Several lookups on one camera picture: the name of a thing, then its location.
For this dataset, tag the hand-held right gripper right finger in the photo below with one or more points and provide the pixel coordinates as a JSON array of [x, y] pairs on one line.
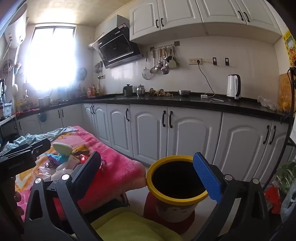
[[207, 178]]

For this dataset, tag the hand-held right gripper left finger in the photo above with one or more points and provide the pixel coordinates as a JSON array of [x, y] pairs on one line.
[[91, 166]]

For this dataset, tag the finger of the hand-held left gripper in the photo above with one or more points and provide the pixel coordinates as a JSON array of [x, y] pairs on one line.
[[40, 144]]

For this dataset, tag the yellow rim trash bin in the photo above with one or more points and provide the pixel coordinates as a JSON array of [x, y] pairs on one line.
[[175, 201]]

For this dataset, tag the person's left hand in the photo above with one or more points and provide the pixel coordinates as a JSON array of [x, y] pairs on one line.
[[18, 202]]

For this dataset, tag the light blue cloth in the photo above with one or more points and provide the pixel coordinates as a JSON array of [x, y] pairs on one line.
[[25, 139]]

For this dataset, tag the beige small carton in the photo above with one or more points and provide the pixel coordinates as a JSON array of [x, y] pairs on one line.
[[74, 160]]

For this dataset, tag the pink printed blanket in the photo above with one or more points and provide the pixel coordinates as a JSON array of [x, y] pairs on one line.
[[115, 166]]

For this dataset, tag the blue hanging container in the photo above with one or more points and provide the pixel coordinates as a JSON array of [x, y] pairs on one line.
[[42, 117]]

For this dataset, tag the white foam fruit net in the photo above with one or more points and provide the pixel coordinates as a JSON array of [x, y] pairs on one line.
[[57, 171]]

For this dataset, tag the steel cooking pot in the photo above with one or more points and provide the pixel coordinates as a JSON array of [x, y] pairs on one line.
[[44, 102]]

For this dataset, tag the blue storage box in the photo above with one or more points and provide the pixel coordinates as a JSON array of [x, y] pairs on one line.
[[8, 109]]

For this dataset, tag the blender jug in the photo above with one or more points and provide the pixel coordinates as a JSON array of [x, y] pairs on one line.
[[1, 90]]

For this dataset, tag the red plastic bag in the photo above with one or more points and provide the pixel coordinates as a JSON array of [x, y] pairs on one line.
[[272, 199]]

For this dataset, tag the yellow green cloth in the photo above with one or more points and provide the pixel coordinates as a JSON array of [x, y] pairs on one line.
[[129, 227]]

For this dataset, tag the condiment bottles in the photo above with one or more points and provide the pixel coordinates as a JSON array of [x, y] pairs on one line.
[[92, 91]]

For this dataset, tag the green vegetables bag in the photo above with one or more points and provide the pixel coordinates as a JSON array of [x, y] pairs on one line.
[[286, 176]]

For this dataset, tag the green pot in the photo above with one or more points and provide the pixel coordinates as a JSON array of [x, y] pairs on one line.
[[128, 90]]

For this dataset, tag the white plastic bag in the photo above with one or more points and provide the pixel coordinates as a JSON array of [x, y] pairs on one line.
[[289, 206]]

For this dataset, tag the metal bowl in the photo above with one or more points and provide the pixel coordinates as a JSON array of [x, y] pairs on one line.
[[184, 93]]

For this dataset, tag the kitchen window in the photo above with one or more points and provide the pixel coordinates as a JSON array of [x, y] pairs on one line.
[[50, 55]]

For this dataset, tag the metal jar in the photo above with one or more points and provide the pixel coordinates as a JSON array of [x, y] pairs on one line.
[[140, 91]]

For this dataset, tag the white electric kettle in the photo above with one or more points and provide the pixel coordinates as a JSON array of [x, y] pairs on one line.
[[232, 87]]

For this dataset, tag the clear plastic bag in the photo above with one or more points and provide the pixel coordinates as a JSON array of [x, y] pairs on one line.
[[267, 103]]

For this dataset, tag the brown dried roots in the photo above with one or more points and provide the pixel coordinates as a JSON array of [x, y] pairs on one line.
[[159, 92]]

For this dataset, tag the orange patterned board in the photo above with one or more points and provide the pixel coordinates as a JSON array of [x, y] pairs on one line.
[[285, 92]]

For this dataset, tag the hanging kitchen utensils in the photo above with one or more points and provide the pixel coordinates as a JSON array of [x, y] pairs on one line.
[[164, 67]]

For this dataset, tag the white water heater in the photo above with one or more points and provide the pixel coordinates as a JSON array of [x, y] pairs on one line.
[[17, 25]]

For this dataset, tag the black range hood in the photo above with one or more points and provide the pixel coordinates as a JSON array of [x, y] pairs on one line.
[[115, 46]]

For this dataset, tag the white upper cabinets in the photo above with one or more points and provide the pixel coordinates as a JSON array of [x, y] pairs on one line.
[[185, 11]]

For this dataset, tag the white wall socket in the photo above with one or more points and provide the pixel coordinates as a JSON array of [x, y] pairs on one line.
[[195, 61]]

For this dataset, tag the yellow wall poster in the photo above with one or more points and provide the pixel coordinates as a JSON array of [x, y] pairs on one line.
[[291, 46]]

